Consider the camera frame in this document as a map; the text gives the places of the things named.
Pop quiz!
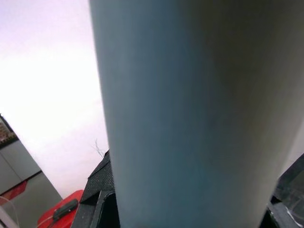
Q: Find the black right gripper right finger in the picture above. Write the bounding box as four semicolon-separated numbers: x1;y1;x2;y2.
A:
259;197;304;228

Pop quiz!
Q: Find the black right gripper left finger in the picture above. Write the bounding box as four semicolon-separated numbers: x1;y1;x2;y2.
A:
73;149;120;228

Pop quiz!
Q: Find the red plastic stool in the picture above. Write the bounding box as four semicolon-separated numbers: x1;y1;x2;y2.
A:
37;189;84;228

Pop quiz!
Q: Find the black small handheld device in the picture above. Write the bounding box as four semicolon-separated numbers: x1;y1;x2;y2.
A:
52;199;79;220

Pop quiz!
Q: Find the white plastic table leg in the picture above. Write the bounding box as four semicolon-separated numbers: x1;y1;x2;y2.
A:
89;0;304;228

